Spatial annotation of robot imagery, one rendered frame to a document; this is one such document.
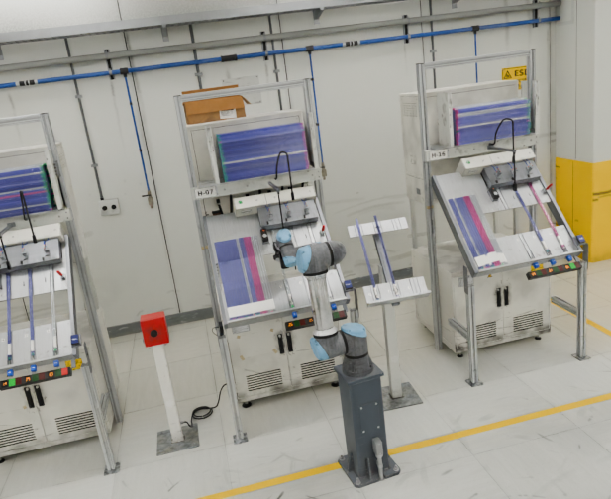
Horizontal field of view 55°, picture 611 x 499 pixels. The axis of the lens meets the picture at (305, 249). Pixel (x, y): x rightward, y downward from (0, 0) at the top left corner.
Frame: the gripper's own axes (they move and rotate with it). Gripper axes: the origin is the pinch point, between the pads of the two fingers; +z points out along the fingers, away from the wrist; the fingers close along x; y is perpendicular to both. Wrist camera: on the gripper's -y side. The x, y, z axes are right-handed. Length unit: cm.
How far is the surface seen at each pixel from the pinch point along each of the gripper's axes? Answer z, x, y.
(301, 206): 1.8, -19.9, 31.9
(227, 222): 8.1, 24.4, 32.8
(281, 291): -1.8, 3.6, -18.0
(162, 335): 8, 71, -26
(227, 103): -5, 11, 105
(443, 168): 17, -121, 48
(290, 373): 52, 3, -55
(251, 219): 8.0, 10.4, 32.0
